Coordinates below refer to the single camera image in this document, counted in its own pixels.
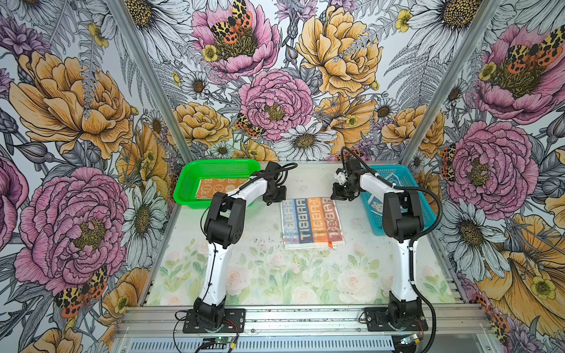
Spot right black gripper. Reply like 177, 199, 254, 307
331, 179, 363, 201

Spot cream orange patterned towel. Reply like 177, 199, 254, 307
280, 197, 345, 250

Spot teal plastic basket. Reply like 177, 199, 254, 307
360, 165, 436, 236

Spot orange bunny towel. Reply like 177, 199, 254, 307
195, 178, 248, 200

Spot green plastic basket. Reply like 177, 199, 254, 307
173, 159, 261, 209

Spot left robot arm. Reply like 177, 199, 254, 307
189, 162, 297, 332

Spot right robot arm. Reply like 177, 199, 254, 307
331, 157, 428, 331

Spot blue white patterned towel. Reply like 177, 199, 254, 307
361, 174, 402, 221

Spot green circuit board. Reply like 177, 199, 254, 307
203, 336, 235, 347

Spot white vented strip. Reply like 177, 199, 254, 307
122, 335, 394, 352

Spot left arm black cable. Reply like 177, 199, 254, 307
173, 162, 299, 353

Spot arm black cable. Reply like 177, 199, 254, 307
339, 146, 443, 353
173, 162, 299, 353

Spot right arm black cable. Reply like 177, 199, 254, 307
339, 146, 443, 353

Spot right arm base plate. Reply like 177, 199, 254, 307
360, 307, 428, 332

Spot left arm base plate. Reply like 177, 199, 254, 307
182, 308, 247, 334

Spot aluminium front rail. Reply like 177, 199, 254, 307
116, 303, 491, 338

